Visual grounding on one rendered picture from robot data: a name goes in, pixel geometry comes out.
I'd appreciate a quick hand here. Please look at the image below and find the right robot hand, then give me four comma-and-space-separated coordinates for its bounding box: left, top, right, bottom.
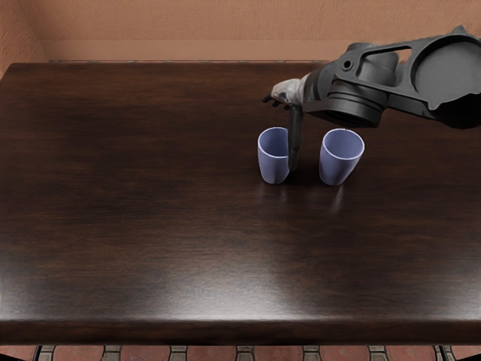
262, 76, 304, 172

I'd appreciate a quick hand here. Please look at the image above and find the lavender plastic cup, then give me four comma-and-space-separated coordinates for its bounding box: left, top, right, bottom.
319, 128, 365, 187
257, 126, 291, 186

